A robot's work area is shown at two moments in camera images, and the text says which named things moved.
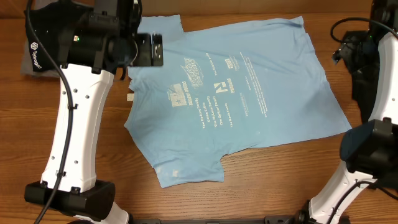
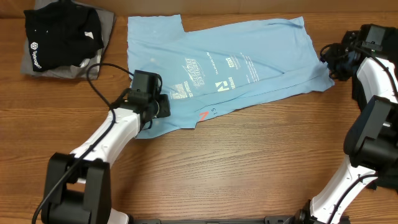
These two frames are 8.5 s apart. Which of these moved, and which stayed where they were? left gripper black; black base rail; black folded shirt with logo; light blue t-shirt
Moved: left gripper black; light blue t-shirt
Stayed: black folded shirt with logo; black base rail
